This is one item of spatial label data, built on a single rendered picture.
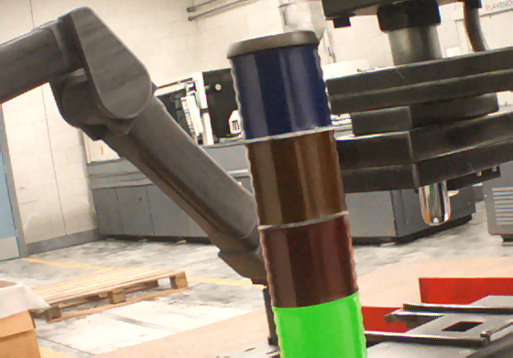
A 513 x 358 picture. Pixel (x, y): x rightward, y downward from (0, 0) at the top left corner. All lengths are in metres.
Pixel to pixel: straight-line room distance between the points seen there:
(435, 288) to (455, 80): 0.50
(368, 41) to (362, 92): 9.86
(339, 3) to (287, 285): 0.32
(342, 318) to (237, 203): 0.64
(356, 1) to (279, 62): 0.28
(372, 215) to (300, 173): 7.41
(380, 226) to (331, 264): 7.35
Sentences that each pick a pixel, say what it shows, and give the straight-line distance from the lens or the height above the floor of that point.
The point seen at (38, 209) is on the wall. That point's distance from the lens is 12.09.
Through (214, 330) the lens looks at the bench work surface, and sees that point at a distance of 1.31.
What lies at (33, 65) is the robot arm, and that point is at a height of 1.25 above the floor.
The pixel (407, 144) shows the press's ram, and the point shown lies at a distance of 0.61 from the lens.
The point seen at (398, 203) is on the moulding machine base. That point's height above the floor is 0.33.
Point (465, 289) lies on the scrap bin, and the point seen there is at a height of 0.95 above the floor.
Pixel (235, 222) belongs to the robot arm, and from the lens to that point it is 1.04.
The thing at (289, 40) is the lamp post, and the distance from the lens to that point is 0.40.
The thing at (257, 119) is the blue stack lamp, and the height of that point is 1.16.
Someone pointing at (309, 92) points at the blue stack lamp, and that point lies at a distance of 0.40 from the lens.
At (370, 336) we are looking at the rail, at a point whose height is 0.99.
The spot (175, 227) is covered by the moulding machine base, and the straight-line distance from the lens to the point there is 10.46.
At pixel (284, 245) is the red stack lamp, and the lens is 0.40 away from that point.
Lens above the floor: 1.16
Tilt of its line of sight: 3 degrees down
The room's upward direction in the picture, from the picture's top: 10 degrees counter-clockwise
